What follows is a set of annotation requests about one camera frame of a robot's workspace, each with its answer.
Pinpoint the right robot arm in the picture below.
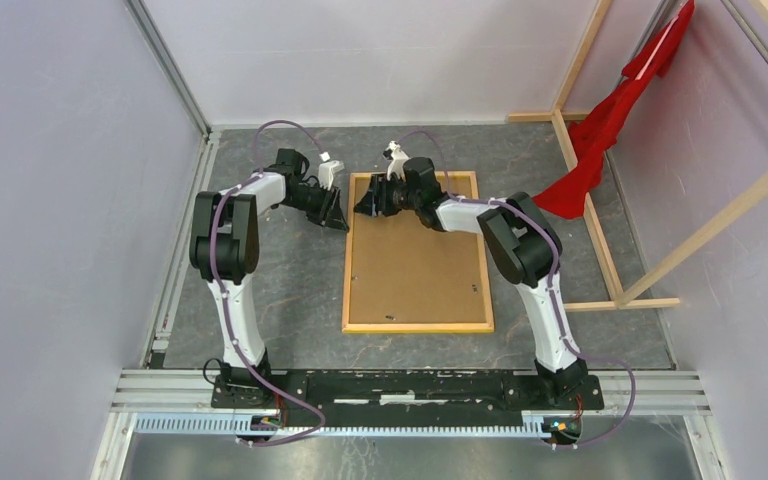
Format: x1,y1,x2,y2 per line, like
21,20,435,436
354,147,588,408

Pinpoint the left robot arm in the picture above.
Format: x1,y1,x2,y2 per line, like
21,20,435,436
189,148,349,408

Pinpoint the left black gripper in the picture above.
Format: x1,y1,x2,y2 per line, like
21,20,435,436
280,182,350,233

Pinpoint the red cloth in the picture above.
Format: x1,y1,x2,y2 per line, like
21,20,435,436
535,0,695,219

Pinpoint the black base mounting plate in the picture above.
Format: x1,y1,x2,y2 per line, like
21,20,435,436
211,369,605,428

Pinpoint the light wooden beam structure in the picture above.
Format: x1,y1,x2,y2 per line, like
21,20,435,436
507,0,768,314

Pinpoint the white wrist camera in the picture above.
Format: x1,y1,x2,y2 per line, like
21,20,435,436
317,152,344,190
382,141,410,180

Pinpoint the aluminium rail frame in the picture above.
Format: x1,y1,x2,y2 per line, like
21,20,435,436
104,127,723,479

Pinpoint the yellow wooden picture frame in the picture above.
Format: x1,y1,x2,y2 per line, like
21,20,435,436
341,171,496,335

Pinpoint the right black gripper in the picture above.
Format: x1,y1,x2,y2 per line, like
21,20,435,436
353,172,421,218

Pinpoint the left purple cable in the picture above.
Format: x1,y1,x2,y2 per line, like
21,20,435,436
208,119,329,448

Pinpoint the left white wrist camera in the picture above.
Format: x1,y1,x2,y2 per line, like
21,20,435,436
317,152,344,190

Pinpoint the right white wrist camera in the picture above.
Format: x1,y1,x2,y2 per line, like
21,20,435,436
382,141,410,180

